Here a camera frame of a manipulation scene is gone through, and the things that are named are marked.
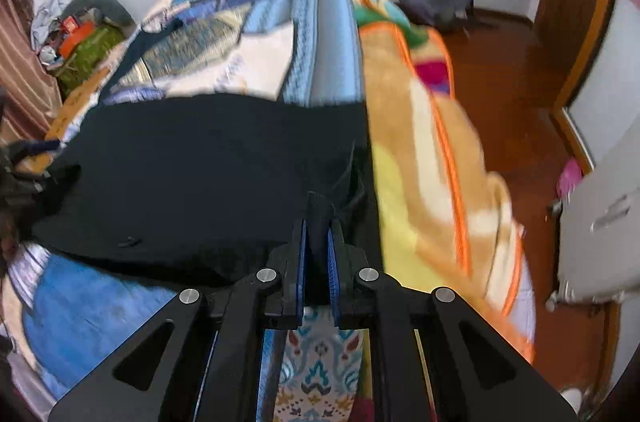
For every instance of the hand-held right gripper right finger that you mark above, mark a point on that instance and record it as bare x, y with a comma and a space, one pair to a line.
334, 272

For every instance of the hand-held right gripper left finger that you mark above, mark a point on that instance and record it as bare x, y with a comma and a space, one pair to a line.
301, 272

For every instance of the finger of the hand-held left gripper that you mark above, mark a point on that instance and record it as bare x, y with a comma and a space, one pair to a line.
32, 184
35, 148

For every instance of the black pants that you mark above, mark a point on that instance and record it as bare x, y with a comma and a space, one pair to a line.
200, 162

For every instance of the striped pink curtain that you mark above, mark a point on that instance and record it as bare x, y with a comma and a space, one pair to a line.
20, 67

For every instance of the green storage bag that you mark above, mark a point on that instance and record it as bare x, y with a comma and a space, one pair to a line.
90, 50

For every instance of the orange box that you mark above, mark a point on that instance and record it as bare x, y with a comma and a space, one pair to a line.
77, 41

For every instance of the red carton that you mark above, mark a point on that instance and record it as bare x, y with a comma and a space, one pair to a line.
71, 23

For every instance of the pile of pale clothes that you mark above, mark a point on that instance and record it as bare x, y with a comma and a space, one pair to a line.
45, 17

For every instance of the orange plush blanket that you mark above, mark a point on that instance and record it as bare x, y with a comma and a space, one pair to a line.
415, 162

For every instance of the grey pillow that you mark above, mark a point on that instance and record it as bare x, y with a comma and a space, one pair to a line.
100, 0

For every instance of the patchwork patterned blanket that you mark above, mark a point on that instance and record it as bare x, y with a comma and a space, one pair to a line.
320, 52

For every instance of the pink object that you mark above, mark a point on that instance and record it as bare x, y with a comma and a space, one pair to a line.
569, 177

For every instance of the grey suitcase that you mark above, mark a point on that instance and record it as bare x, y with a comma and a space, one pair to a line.
595, 242

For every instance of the grey backpack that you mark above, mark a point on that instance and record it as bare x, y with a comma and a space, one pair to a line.
440, 5

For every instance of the white framed panel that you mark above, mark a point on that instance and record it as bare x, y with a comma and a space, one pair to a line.
610, 67

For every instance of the wooden wardrobe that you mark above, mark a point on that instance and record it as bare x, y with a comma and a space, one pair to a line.
565, 2

